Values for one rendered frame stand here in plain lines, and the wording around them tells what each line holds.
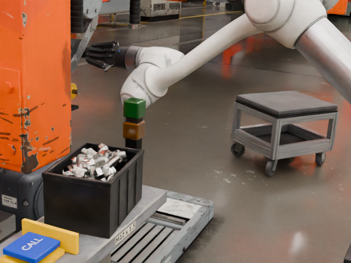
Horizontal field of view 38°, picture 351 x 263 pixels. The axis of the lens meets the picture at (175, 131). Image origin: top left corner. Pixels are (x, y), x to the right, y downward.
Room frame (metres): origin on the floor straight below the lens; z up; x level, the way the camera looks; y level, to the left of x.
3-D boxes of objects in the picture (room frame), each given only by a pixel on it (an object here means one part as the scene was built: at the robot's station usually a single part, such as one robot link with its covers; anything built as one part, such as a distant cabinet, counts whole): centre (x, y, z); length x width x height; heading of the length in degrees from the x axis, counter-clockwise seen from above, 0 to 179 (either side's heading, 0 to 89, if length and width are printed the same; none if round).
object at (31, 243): (0.78, 0.24, 0.47); 0.07 x 0.07 x 0.02; 67
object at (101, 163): (0.97, 0.16, 0.51); 0.20 x 0.14 x 0.13; 166
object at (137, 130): (1.12, 0.10, 0.59); 0.04 x 0.04 x 0.04; 67
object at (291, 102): (2.57, -0.56, 0.17); 0.43 x 0.36 x 0.34; 120
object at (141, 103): (1.12, 0.10, 0.64); 0.04 x 0.04 x 0.04; 67
